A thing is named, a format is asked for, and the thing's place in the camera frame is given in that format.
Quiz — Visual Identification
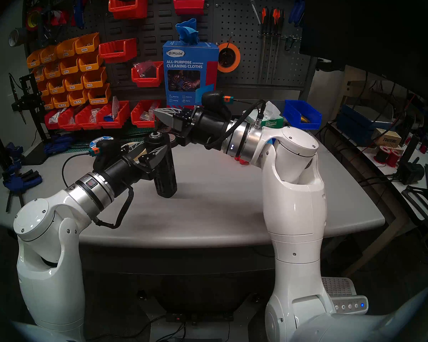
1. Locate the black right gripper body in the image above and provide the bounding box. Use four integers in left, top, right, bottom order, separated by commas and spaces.
180, 108, 236, 149

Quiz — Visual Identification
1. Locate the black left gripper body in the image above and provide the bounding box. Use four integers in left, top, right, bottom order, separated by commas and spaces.
105, 156, 154, 197

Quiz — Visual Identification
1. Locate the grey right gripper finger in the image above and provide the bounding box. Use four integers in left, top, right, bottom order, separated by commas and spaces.
153, 108, 195, 119
163, 117, 191, 131

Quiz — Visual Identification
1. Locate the black electric screwdriver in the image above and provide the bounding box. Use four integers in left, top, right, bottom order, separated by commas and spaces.
144, 130, 178, 198

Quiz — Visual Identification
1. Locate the green cutting mat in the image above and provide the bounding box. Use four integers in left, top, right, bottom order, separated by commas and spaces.
59, 126, 154, 153

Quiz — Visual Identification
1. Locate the red plastic parts bin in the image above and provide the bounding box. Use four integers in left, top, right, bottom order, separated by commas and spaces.
173, 0, 205, 16
98, 38, 138, 64
131, 61, 164, 88
44, 109, 63, 130
96, 101, 131, 129
74, 104, 102, 130
108, 0, 148, 20
130, 100, 162, 128
57, 107, 81, 131

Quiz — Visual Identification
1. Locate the blue cleaning cloths box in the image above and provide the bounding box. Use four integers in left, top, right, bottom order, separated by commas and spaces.
163, 41, 220, 110

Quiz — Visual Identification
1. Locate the clear plastic parts bag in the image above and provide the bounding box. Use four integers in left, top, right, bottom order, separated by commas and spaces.
48, 108, 67, 124
134, 60, 157, 78
139, 102, 158, 121

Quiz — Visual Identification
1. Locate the green white wipes box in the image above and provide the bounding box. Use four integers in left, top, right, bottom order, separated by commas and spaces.
248, 101, 284, 129

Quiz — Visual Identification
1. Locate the orange tape roll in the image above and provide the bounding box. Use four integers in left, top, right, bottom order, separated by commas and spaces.
218, 43, 241, 73

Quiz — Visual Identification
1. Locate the blue bar clamp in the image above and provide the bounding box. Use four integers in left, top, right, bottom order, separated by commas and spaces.
43, 133, 73, 155
2, 169, 43, 219
2, 142, 25, 174

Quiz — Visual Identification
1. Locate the blue microfiber cloth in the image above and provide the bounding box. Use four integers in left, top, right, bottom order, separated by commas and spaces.
175, 18, 200, 45

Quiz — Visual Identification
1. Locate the large blue plastic bin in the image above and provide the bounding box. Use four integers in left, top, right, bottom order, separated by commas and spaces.
283, 99, 322, 130

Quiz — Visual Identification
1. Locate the black tool stand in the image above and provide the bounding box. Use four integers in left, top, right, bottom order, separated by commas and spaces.
9, 73, 52, 165

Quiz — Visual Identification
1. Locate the blue storage crate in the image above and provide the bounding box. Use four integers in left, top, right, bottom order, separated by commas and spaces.
336, 104, 393, 147

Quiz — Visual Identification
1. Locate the black power strip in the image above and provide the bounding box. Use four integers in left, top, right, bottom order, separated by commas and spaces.
165, 311, 234, 323

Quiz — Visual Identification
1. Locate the red yellow tape roll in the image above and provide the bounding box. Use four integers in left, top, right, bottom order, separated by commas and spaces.
26, 7, 43, 32

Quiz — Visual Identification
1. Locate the white cardboard box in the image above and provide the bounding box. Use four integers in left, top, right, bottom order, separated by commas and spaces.
371, 128, 402, 148

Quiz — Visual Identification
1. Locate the black monitor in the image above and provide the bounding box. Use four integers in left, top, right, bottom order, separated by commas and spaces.
300, 0, 428, 105

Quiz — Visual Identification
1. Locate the black desk device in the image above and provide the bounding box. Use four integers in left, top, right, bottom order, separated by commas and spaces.
396, 135, 426, 185

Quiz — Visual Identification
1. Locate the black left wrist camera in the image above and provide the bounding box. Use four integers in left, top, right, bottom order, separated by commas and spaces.
88, 140, 123, 171

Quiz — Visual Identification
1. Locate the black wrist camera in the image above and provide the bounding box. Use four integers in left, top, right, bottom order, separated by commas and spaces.
88, 140, 123, 171
202, 91, 234, 112

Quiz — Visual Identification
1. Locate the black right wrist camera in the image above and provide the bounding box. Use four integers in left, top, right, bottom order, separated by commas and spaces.
202, 91, 234, 112

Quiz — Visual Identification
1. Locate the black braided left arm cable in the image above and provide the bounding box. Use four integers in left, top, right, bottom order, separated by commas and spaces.
95, 186, 134, 229

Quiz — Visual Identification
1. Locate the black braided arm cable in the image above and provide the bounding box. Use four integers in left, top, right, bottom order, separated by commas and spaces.
95, 186, 134, 229
205, 99, 268, 149

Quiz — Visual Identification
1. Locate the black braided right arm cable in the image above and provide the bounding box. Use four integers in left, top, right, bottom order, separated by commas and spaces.
205, 99, 268, 149

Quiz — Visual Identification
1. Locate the thin left camera cable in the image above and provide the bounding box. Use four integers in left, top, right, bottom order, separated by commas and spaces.
62, 152, 92, 183

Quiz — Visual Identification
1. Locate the black pegboard wall panel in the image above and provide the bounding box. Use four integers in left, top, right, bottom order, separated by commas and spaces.
21, 0, 309, 96

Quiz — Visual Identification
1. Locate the orange black handled screwdriver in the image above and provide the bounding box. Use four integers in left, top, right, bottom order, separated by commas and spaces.
271, 8, 285, 82
258, 7, 270, 83

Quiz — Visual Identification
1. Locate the blue handled hand tool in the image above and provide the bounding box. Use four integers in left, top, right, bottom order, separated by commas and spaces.
288, 0, 307, 27

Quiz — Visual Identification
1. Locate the grey duct tape roll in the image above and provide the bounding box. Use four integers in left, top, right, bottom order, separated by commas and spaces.
9, 27, 29, 47

